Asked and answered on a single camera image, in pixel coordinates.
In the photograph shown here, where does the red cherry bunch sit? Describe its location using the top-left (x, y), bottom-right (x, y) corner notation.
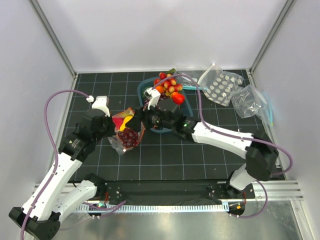
top-left (153, 68), bottom-right (183, 95)

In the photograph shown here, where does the purple grape bunch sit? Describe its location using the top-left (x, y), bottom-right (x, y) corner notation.
top-left (117, 127), bottom-right (139, 148)

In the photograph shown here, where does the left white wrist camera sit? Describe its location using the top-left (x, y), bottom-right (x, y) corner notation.
top-left (86, 95), bottom-right (111, 117)

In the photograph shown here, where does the orange tangerine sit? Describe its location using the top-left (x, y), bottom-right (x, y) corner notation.
top-left (155, 85), bottom-right (166, 94)

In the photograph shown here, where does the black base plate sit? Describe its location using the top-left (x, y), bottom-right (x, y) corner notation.
top-left (96, 179), bottom-right (256, 206)

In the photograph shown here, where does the teal zipper flat bag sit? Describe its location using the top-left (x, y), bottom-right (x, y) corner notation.
top-left (174, 65), bottom-right (206, 90)

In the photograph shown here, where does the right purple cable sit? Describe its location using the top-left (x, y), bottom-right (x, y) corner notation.
top-left (153, 73), bottom-right (293, 176)

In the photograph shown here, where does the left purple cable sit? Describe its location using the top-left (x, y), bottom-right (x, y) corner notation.
top-left (19, 89), bottom-right (91, 240)

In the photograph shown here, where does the orange zipper clear bag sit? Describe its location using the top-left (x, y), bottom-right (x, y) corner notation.
top-left (107, 107), bottom-right (145, 156)

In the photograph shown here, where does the pink dragon fruit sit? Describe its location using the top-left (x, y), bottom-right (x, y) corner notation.
top-left (112, 116), bottom-right (124, 131)

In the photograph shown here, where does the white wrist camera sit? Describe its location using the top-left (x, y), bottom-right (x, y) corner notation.
top-left (86, 95), bottom-right (111, 117)
top-left (143, 87), bottom-right (161, 110)

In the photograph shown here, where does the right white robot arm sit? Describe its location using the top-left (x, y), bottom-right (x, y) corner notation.
top-left (125, 99), bottom-right (279, 198)

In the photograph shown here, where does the yellow pear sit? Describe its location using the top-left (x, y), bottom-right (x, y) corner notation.
top-left (119, 115), bottom-right (133, 132)

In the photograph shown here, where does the black grid mat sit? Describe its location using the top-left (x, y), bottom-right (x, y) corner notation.
top-left (62, 71), bottom-right (265, 183)

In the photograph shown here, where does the teal plastic basket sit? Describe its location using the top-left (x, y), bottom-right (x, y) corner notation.
top-left (137, 77), bottom-right (194, 134)

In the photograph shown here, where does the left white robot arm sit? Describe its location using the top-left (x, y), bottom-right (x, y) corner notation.
top-left (8, 109), bottom-right (116, 240)

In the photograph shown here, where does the purple cable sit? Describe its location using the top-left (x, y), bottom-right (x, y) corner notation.
top-left (153, 73), bottom-right (293, 176)
top-left (19, 89), bottom-right (91, 240)

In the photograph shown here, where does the blue zipper clear bag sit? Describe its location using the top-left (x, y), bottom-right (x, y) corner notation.
top-left (231, 84), bottom-right (274, 126)

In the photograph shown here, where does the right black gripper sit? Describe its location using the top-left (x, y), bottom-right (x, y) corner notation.
top-left (125, 100), bottom-right (175, 134)

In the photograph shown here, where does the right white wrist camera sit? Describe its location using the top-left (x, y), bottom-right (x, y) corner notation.
top-left (143, 87), bottom-right (161, 110)

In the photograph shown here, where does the polka dot zip bag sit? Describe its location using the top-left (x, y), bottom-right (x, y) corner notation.
top-left (197, 63), bottom-right (244, 107)

